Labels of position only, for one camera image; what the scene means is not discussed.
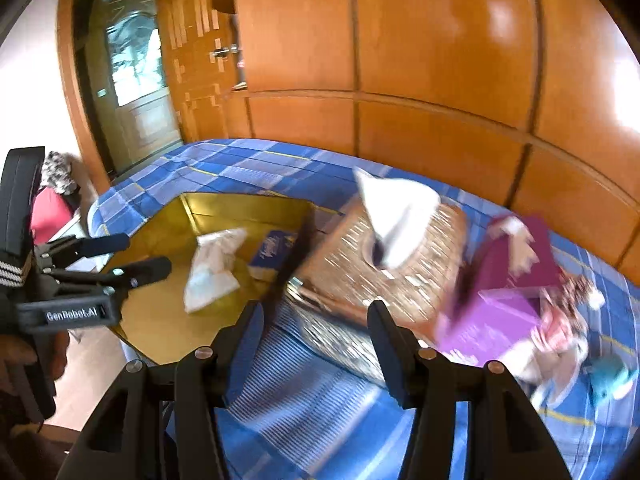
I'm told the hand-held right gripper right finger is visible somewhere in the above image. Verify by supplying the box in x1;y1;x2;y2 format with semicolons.
367;300;573;480

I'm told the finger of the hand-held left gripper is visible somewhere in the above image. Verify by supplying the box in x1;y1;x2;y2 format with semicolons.
45;256;173;302
35;232;132;267

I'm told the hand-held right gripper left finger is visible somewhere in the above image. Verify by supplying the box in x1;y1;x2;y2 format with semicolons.
57;301;266;480

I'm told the purple box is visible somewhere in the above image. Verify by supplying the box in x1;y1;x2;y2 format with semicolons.
434;214;564;369

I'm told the teal soft toy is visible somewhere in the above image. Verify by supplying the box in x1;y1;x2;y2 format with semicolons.
589;354;632;402

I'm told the person's left hand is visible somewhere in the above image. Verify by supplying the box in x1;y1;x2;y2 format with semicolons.
0;332;71;386

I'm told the gold box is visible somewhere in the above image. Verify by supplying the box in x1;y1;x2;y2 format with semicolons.
102;192;321;367

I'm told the red bag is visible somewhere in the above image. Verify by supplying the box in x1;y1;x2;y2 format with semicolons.
29;186;72;247

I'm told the white tissue pack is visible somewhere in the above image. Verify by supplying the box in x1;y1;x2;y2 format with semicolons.
182;227;249;314

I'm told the black and white patterned cloth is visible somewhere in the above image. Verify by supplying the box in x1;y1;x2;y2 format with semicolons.
39;150;85;197

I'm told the small blue box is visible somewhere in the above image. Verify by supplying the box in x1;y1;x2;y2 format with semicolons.
248;230;301;281

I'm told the brown glitter tissue box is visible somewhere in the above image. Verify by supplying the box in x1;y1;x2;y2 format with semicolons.
284;195;469;392

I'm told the blue plaid bedsheet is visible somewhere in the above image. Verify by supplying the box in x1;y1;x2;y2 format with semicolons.
87;137;640;480

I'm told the white tissue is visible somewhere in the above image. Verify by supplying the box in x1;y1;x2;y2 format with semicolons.
352;166;442;269

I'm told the glass panel door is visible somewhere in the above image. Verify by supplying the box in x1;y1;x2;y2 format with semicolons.
87;0;182;173

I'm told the wooden room door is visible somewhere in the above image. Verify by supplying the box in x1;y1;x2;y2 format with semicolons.
154;0;252;145

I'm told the wooden wardrobe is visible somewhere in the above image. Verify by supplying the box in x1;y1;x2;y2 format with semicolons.
231;0;640;273

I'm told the metal door handle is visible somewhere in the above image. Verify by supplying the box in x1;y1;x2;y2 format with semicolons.
210;44;247;92

